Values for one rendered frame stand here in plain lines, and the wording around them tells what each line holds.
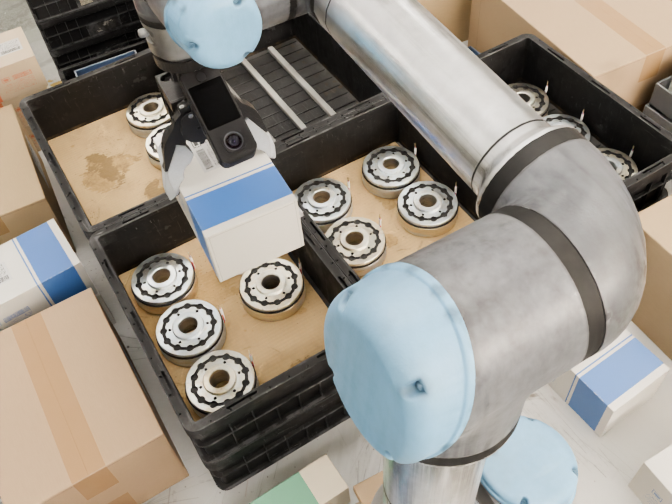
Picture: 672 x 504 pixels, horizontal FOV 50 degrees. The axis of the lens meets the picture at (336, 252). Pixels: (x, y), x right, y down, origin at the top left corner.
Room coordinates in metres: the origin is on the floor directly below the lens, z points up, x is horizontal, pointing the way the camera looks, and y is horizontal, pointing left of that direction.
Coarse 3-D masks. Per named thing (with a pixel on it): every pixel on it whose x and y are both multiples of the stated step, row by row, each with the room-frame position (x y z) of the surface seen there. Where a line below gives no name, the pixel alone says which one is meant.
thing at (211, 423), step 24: (144, 216) 0.78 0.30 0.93; (96, 240) 0.74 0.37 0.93; (312, 240) 0.69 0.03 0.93; (120, 288) 0.64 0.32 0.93; (144, 336) 0.55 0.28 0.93; (312, 360) 0.48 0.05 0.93; (168, 384) 0.48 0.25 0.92; (264, 384) 0.46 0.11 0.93; (288, 384) 0.46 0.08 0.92; (240, 408) 0.43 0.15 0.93; (192, 432) 0.40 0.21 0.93
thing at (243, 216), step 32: (192, 160) 0.68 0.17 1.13; (256, 160) 0.67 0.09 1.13; (192, 192) 0.62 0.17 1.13; (224, 192) 0.62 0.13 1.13; (256, 192) 0.61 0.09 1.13; (288, 192) 0.60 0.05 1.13; (192, 224) 0.62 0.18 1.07; (224, 224) 0.56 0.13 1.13; (256, 224) 0.57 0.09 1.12; (288, 224) 0.58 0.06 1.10; (224, 256) 0.55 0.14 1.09; (256, 256) 0.57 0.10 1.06
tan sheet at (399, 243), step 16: (336, 176) 0.92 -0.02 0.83; (352, 176) 0.91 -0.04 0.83; (352, 192) 0.87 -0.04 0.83; (368, 192) 0.87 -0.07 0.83; (368, 208) 0.83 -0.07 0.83; (384, 208) 0.83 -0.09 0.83; (384, 224) 0.79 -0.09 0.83; (464, 224) 0.77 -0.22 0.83; (400, 240) 0.75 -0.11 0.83; (416, 240) 0.75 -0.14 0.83; (432, 240) 0.75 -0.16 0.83; (400, 256) 0.72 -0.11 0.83
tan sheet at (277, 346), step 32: (192, 256) 0.77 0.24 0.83; (288, 256) 0.74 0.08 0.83; (128, 288) 0.71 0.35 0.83; (224, 288) 0.69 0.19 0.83; (256, 320) 0.62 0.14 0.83; (288, 320) 0.62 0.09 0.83; (320, 320) 0.61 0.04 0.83; (160, 352) 0.58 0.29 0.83; (256, 352) 0.57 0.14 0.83; (288, 352) 0.56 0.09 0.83; (224, 384) 0.52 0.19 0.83; (192, 416) 0.47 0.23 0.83
